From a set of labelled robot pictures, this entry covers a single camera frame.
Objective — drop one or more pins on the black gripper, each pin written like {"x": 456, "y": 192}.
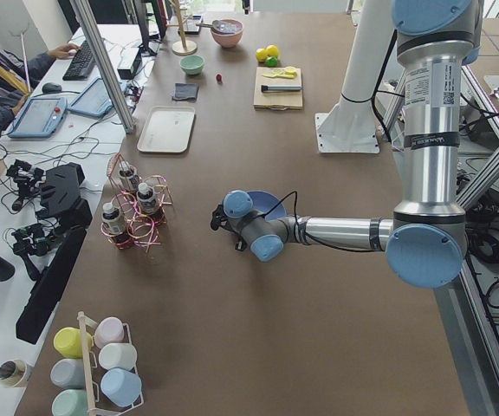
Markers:
{"x": 217, "y": 220}

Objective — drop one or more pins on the blue plate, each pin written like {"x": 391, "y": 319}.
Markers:
{"x": 269, "y": 204}

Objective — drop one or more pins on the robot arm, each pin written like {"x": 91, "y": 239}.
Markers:
{"x": 425, "y": 239}

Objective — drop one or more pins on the dark drink bottle lower left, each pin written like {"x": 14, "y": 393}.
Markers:
{"x": 147, "y": 200}

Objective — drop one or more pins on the dark drink bottle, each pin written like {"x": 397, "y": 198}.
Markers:
{"x": 147, "y": 200}
{"x": 129, "y": 177}
{"x": 115, "y": 226}

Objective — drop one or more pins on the dark drink bottle upper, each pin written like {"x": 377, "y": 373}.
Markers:
{"x": 129, "y": 177}

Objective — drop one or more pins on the cream rabbit tray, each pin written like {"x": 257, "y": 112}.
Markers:
{"x": 167, "y": 130}

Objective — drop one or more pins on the dark drink bottle lower right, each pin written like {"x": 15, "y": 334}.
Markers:
{"x": 115, "y": 226}

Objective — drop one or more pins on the grey folded cloth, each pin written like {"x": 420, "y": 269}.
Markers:
{"x": 185, "y": 92}

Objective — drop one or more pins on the steel muddler black tip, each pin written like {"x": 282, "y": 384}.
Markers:
{"x": 280, "y": 88}

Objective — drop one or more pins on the wooden cutting board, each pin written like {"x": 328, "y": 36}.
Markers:
{"x": 282, "y": 101}

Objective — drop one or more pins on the pink cup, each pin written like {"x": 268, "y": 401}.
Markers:
{"x": 109, "y": 330}

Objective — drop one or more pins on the mint green bowl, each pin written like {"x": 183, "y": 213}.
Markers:
{"x": 192, "y": 64}

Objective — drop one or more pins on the white cup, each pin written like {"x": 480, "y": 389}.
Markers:
{"x": 118, "y": 355}

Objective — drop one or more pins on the yellow plastic knife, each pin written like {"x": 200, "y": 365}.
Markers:
{"x": 281, "y": 74}

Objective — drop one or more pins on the lemon half upper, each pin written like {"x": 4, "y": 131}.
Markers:
{"x": 290, "y": 72}

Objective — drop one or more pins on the green lime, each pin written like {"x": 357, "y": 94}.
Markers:
{"x": 271, "y": 62}

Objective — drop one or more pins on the blue teach pendant far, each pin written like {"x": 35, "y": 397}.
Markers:
{"x": 93, "y": 101}

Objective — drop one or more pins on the blue teach pendant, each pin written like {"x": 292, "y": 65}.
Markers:
{"x": 93, "y": 101}
{"x": 39, "y": 118}

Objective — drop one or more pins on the yellow lemon upper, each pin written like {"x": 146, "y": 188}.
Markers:
{"x": 261, "y": 55}

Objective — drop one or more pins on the yellow lemon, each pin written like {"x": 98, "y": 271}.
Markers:
{"x": 272, "y": 51}
{"x": 261, "y": 55}

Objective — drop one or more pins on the wooden cup tree stand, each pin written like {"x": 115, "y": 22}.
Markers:
{"x": 184, "y": 46}

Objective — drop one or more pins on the yellow lemon lower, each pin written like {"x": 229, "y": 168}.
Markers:
{"x": 272, "y": 51}

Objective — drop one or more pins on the pink bowl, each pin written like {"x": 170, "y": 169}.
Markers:
{"x": 230, "y": 40}

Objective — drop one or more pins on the yellow cup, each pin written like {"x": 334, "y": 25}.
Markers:
{"x": 67, "y": 342}

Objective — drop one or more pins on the blue cup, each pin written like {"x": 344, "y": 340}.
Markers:
{"x": 122, "y": 387}

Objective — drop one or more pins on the steel ice scoop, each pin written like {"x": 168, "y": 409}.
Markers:
{"x": 220, "y": 26}

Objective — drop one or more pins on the black keyboard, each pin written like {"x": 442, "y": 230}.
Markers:
{"x": 81, "y": 65}

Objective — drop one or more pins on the blue teach pendant near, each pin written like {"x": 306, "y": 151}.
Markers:
{"x": 39, "y": 118}

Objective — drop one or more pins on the grey cup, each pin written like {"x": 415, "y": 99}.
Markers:
{"x": 68, "y": 374}

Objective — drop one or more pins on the black computer mouse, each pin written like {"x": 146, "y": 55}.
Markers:
{"x": 51, "y": 88}

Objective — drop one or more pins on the mint green cup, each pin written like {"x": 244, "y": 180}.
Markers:
{"x": 70, "y": 402}

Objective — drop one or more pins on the copper wire bottle rack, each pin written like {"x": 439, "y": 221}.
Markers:
{"x": 144, "y": 230}

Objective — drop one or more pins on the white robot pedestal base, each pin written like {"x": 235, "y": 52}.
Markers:
{"x": 350, "y": 126}

